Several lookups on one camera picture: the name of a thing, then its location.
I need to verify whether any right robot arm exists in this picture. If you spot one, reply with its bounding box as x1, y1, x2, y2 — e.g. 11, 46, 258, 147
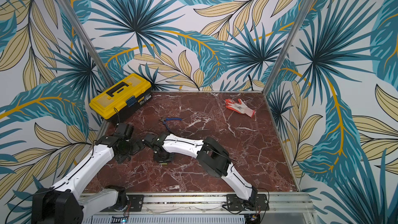
142, 132, 258, 204

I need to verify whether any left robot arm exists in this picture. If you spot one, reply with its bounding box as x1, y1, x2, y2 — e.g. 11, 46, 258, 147
31, 123, 144, 224

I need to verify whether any yellow black toolbox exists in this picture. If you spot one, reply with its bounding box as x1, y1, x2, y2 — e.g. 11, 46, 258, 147
89, 74, 152, 125

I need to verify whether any red white work glove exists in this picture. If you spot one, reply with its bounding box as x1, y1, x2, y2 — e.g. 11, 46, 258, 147
225, 99, 255, 118

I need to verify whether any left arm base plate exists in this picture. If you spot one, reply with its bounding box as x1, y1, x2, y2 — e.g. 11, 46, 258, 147
101, 195, 144, 212

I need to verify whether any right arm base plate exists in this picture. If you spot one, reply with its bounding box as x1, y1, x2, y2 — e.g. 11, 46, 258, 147
222, 194, 269, 213

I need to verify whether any aluminium front rail frame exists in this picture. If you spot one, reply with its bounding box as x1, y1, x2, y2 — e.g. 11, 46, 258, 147
46, 192, 318, 224

